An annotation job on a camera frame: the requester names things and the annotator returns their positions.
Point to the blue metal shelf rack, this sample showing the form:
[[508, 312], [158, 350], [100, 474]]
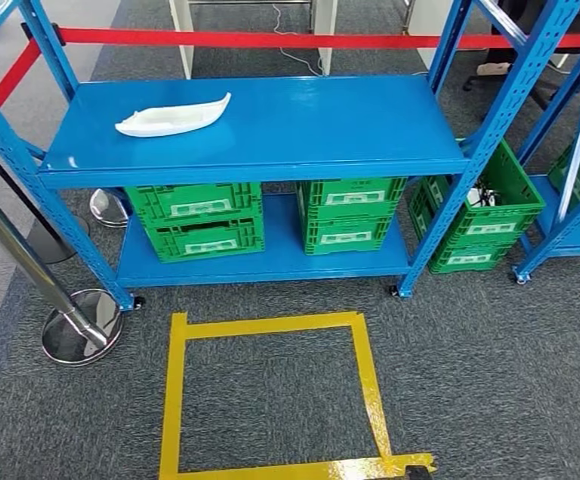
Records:
[[270, 126], [570, 238]]

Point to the white plastic tray part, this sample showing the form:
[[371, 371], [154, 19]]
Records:
[[170, 119]]

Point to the green plastic crate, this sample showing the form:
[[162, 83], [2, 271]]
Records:
[[350, 218], [568, 175], [480, 232]]

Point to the long red barrier belt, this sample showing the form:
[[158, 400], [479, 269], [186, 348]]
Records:
[[270, 38]]

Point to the yellow floor tape square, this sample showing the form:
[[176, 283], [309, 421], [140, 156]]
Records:
[[172, 397]]

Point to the black robot foot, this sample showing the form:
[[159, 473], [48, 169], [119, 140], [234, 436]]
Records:
[[416, 474]]

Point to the person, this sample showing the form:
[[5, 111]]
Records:
[[495, 67]]

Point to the black office chair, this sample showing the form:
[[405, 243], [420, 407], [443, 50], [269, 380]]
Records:
[[540, 93]]

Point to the short red barrier belt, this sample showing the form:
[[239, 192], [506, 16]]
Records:
[[15, 73]]

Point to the dark belt stanchion post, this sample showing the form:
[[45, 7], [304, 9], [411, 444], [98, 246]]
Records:
[[107, 208]]

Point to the white table with metal frame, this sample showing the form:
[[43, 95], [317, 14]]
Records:
[[427, 26]]

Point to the chrome stanchion post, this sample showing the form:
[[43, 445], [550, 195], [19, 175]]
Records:
[[85, 331]]

